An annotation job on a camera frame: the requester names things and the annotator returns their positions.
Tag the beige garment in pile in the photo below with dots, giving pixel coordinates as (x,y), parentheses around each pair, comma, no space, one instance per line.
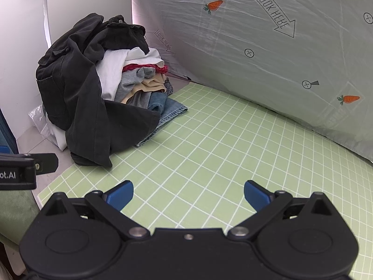
(153,84)

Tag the clear plastic bag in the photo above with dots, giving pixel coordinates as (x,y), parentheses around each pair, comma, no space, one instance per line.
(39,120)

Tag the grey garment in pile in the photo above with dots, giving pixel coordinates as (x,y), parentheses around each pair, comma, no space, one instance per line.
(129,79)

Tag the blue denim jeans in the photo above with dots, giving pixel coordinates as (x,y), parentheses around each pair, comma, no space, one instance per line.
(167,107)

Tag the grey carrot print cloth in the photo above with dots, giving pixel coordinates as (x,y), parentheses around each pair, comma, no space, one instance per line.
(310,60)

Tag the red garment in pile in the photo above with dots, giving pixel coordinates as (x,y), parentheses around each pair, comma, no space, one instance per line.
(162,70)

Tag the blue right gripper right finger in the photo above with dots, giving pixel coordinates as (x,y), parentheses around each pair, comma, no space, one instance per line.
(268,206)

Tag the white garment in pile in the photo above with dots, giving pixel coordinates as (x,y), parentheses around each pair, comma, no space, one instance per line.
(109,69)

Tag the black trousers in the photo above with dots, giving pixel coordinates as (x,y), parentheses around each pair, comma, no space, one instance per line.
(72,94)

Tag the green grid cutting mat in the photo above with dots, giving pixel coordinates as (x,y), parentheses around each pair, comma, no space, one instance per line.
(191,173)

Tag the white foam board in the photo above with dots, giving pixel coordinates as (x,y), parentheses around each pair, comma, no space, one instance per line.
(61,15)

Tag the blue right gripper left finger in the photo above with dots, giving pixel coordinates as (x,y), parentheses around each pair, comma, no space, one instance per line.
(107,208)

